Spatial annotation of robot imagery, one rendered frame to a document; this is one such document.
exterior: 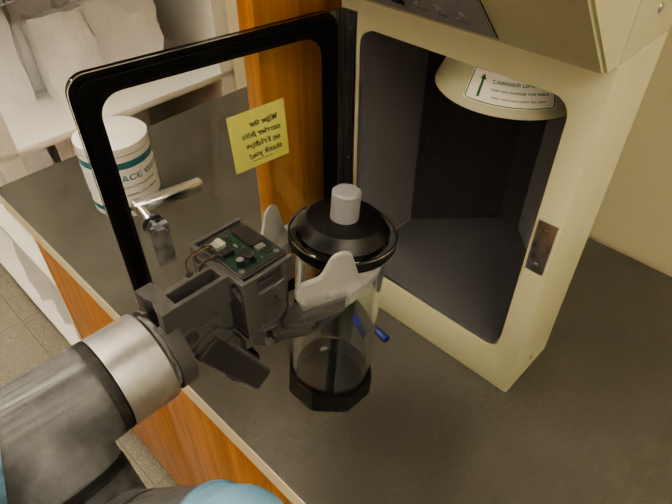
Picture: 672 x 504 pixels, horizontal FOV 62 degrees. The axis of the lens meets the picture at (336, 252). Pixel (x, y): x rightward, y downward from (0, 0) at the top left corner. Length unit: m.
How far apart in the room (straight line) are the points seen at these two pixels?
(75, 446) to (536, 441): 0.57
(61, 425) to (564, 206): 0.48
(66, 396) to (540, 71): 0.47
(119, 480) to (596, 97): 0.49
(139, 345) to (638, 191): 0.87
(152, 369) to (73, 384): 0.05
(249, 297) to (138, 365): 0.09
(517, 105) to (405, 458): 0.44
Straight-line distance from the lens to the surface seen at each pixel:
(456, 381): 0.83
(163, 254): 0.68
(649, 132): 1.04
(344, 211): 0.52
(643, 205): 1.10
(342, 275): 0.49
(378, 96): 0.75
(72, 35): 1.61
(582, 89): 0.56
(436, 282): 0.85
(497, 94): 0.63
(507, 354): 0.78
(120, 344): 0.43
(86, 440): 0.42
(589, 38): 0.48
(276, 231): 0.55
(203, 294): 0.43
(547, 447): 0.81
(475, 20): 0.54
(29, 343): 2.35
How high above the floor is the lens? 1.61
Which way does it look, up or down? 42 degrees down
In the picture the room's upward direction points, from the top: straight up
